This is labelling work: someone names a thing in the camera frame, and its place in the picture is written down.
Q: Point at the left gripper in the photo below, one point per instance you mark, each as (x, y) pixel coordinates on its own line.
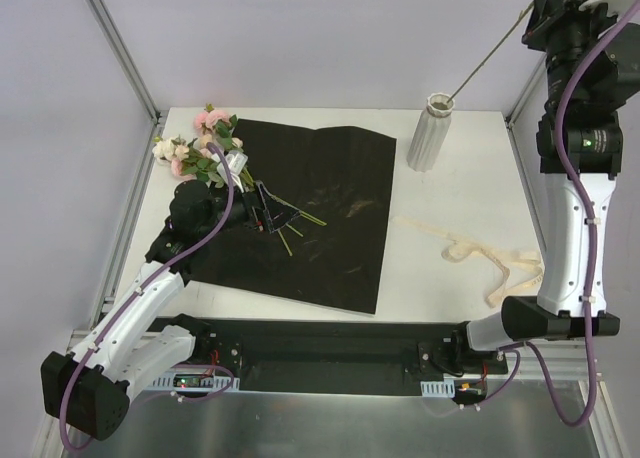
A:
(257, 208)

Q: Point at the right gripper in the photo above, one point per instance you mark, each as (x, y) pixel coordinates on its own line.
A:
(545, 9)

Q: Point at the white rose stem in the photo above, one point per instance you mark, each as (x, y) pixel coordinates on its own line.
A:
(521, 16)

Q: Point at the black wrapping paper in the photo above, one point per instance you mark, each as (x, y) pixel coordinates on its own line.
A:
(342, 176)

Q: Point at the pink white flower bouquet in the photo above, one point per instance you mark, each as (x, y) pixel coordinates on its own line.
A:
(203, 158)

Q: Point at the cream printed ribbon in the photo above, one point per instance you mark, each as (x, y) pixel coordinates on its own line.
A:
(519, 271)

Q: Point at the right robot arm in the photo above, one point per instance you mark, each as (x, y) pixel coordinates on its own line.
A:
(591, 50)

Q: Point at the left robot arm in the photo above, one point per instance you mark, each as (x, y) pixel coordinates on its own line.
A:
(91, 387)

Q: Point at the white ribbed vase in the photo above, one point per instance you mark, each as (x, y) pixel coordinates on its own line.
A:
(430, 132)

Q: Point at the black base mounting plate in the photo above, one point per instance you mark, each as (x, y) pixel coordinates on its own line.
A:
(378, 359)

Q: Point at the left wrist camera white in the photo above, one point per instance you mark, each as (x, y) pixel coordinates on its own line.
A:
(236, 161)

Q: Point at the right aluminium frame post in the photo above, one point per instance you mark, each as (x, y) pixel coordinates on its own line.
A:
(526, 93)

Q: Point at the aluminium frame post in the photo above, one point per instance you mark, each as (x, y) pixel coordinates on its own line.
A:
(526, 93)
(124, 58)

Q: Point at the left white cable duct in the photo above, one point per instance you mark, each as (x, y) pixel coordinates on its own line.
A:
(194, 382)

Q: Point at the white cable duct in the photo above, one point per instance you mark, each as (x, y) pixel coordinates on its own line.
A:
(194, 382)
(450, 388)

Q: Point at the right white cable duct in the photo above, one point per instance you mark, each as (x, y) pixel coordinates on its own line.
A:
(450, 388)

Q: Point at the left aluminium frame post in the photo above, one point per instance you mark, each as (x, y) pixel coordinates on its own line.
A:
(124, 58)

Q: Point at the front aluminium rail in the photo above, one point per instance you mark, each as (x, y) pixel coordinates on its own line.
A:
(565, 361)

